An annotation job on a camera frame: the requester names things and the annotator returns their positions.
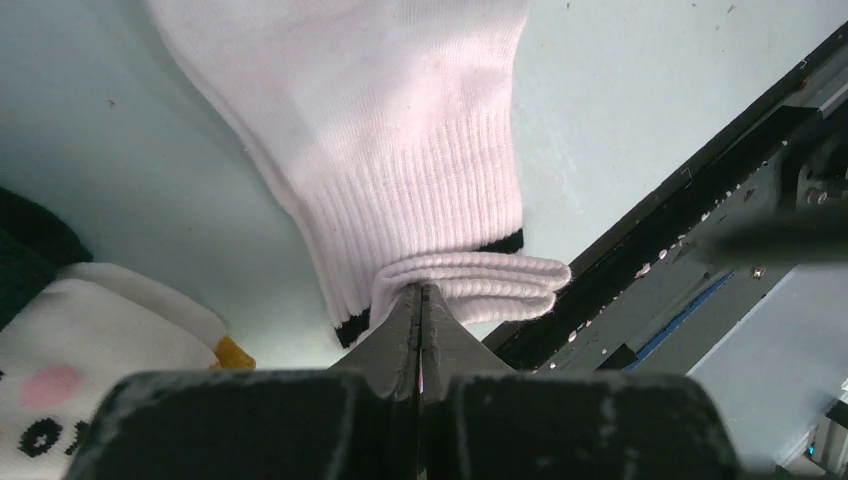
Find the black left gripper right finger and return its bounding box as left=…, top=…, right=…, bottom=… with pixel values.
left=421, top=286, right=741, bottom=479

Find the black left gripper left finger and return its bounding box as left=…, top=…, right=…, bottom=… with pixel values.
left=67, top=286, right=422, bottom=479

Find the white sock with black stripes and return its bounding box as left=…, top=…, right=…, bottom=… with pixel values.
left=146, top=1, right=571, bottom=346

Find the green snowman sock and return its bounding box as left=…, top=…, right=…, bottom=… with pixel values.
left=1, top=190, right=256, bottom=479

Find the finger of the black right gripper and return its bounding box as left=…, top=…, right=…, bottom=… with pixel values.
left=695, top=208, right=847, bottom=267

